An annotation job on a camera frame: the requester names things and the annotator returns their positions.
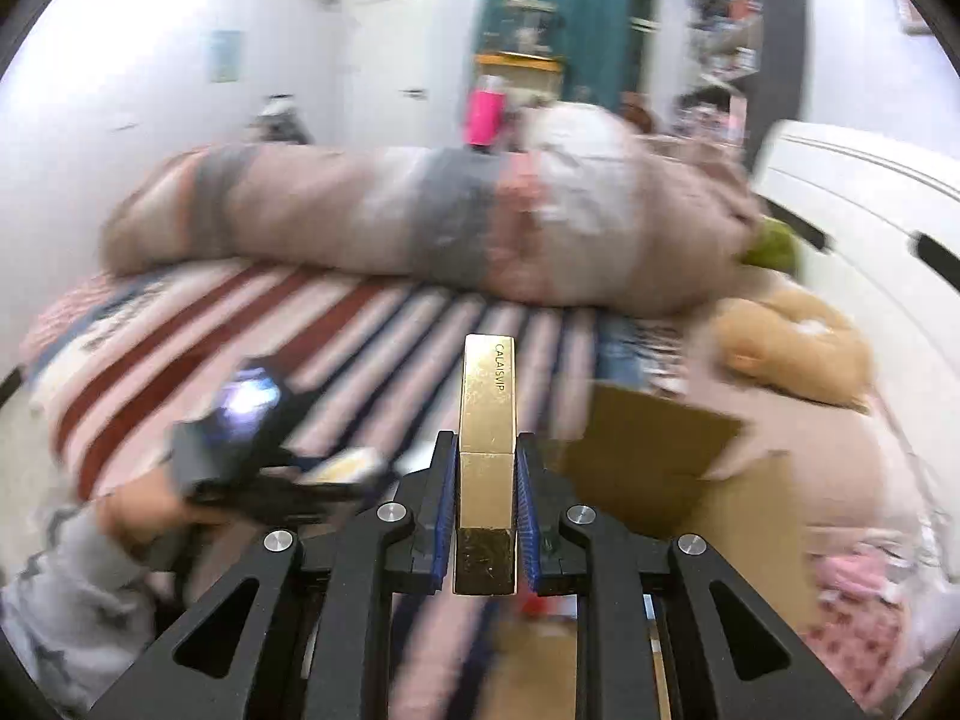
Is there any white case yellow label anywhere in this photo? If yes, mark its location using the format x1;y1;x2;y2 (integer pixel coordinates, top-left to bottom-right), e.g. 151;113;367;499
298;447;387;486

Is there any grey left sleeve forearm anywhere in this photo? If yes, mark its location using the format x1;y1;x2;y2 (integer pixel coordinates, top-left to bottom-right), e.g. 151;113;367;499
2;505;158;718

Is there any person's left hand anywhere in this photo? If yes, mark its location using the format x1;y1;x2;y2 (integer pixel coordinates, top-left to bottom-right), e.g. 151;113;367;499
94;465;233;562

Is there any brown cardboard box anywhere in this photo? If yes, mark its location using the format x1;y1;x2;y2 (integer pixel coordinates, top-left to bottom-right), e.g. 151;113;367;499
478;380;827;720

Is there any striped plush blanket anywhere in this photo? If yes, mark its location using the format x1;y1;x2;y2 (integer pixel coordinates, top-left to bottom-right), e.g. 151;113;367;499
17;257;692;720

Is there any tan plush toy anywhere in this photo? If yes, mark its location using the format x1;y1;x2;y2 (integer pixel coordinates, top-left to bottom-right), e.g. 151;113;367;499
711;286;874;410

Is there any rolled beige patchwork duvet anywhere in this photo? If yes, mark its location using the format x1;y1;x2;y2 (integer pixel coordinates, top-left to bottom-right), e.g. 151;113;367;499
101;103;763;317

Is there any green plush toy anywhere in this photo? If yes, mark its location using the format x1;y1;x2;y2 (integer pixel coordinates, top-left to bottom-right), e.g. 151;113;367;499
740;216;799;277

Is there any white door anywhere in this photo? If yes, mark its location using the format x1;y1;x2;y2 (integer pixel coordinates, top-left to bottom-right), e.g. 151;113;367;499
343;0;436;148

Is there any pink water bottle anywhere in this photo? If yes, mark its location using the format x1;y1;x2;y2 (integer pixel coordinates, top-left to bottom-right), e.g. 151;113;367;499
464;75;506;151

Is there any white bed headboard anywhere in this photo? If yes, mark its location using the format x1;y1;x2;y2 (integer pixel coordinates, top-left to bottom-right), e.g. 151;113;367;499
748;118;960;421

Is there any yellow shelf cabinet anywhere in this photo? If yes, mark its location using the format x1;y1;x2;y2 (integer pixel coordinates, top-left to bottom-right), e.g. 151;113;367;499
473;0;566;106

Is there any cluttered bookshelf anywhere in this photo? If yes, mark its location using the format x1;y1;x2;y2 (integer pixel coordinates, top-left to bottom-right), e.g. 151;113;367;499
674;0;809;169

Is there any teal curtain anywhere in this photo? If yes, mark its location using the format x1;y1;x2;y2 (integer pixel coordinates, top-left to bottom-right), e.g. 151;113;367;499
475;0;658;110

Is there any blue wall poster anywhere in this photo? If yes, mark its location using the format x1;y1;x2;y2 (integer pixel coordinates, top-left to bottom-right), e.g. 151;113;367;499
208;29;244;83

